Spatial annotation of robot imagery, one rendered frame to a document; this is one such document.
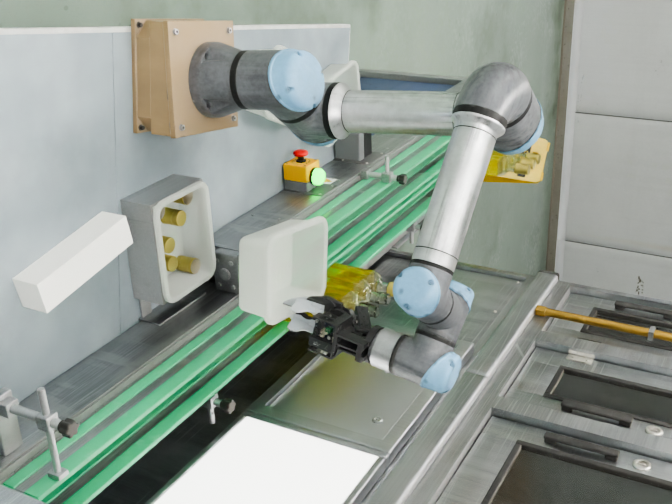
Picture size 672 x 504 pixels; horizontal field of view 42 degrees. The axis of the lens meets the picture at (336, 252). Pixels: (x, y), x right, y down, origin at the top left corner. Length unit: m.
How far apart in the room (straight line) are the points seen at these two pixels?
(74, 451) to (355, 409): 0.61
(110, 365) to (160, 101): 0.52
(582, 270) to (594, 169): 0.98
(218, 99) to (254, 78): 0.10
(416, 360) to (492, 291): 0.92
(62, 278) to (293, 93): 0.54
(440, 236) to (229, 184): 0.77
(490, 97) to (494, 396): 0.74
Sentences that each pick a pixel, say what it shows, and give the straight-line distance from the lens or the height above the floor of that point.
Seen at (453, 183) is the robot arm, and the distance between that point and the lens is 1.48.
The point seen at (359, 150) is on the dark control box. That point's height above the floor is 0.83.
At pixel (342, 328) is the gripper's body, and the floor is 1.25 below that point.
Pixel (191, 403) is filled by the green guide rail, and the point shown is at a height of 0.95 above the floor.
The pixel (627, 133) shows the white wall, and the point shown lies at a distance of 7.83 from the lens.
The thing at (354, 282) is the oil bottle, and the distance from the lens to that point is 2.06.
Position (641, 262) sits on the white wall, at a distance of 8.20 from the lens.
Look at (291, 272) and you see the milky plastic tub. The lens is 1.80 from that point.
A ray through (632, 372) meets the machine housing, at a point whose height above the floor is 1.67.
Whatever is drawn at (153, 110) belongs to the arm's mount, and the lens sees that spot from 1.77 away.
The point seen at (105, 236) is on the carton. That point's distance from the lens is 1.70.
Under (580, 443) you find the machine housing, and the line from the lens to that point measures 1.87.
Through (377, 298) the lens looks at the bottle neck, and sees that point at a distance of 2.03.
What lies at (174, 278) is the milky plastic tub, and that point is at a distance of 1.92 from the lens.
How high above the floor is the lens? 1.93
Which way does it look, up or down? 27 degrees down
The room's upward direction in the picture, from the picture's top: 101 degrees clockwise
